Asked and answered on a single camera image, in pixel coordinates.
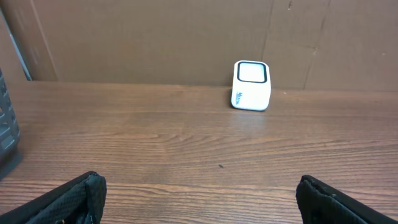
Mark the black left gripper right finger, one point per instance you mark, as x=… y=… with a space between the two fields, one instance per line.
x=320 y=203

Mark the dark grey plastic basket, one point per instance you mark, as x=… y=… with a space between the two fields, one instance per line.
x=10 y=133

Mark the white barcode scanner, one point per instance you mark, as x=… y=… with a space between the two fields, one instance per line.
x=251 y=88

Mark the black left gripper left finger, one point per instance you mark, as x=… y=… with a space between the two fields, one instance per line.
x=79 y=201

